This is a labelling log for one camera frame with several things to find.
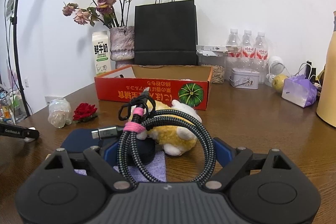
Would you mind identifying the purple tissue pack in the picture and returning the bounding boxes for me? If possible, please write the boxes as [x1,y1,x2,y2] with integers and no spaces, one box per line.
[281,75,317,108]

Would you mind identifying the braided black charging cable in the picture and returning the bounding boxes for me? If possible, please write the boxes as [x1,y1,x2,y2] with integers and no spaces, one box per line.
[91,86,217,186]

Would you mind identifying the red rose flower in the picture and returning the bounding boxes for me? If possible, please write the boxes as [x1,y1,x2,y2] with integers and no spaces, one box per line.
[73,103,97,122]

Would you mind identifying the wire storage rack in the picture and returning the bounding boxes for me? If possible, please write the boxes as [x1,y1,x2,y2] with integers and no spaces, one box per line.
[1,85,27,124]

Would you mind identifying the yellow green apple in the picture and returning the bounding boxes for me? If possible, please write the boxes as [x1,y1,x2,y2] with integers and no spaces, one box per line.
[272,74,288,94]

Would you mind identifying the middle water bottle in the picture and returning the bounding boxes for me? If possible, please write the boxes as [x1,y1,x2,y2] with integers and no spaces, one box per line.
[241,30,256,69]

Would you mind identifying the navy zip case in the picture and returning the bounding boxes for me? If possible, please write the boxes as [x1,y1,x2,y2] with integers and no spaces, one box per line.
[60,128,155,164]

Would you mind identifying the red cardboard box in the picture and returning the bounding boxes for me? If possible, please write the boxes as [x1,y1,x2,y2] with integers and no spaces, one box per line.
[94,65,213,110]

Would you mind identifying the yellow thermos jug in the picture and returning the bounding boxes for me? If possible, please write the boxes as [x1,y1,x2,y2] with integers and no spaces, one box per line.
[316,12,336,127]

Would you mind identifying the white charger cables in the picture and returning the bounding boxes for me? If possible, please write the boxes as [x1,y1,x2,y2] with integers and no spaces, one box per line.
[273,62,320,83]

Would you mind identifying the right water bottle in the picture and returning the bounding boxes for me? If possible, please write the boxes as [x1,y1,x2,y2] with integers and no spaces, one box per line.
[255,32,268,73]

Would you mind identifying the wall poster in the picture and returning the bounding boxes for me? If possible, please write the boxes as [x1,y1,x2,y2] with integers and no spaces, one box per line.
[6,0,15,20]

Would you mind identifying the yellow white plush toy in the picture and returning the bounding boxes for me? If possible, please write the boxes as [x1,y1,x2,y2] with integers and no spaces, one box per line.
[137,100,202,156]

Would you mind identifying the clear jar with seeds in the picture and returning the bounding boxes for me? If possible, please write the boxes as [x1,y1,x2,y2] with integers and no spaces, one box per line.
[197,51,225,84]

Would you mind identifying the iridescent plastic bag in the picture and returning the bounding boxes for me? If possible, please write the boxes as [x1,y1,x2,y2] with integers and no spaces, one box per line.
[48,98,72,128]

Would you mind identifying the black light stand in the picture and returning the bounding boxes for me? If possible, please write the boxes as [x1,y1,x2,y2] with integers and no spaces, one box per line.
[3,0,31,117]

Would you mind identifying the white pink flat carton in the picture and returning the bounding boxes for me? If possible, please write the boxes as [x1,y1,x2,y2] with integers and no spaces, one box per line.
[197,45,241,52]

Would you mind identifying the purple drawstring pouch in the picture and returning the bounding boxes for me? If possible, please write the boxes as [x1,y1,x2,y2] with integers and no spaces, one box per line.
[71,151,166,182]

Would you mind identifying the small white tin box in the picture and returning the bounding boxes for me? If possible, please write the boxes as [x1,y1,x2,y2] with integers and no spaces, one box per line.
[229,68,260,90]

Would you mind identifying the white bottle cap jar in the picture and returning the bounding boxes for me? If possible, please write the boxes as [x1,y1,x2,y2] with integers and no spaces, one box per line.
[24,127,39,143]

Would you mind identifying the purple textured vase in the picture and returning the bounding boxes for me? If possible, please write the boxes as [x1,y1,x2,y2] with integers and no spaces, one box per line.
[110,26,134,69]

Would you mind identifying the black paper bag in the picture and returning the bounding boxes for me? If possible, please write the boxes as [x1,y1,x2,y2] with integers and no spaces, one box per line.
[134,0,198,65]

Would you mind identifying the milk carton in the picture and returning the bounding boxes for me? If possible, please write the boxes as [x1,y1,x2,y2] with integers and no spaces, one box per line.
[92,31,112,75]

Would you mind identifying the colourful snack packet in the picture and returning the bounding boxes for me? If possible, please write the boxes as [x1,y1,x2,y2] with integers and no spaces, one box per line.
[316,68,325,97]

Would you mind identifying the white round desk device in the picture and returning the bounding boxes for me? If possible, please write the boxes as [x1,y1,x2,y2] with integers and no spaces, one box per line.
[265,56,285,87]

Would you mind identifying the black charger plug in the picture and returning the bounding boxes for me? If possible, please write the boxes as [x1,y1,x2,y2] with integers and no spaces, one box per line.
[305,60,312,79]

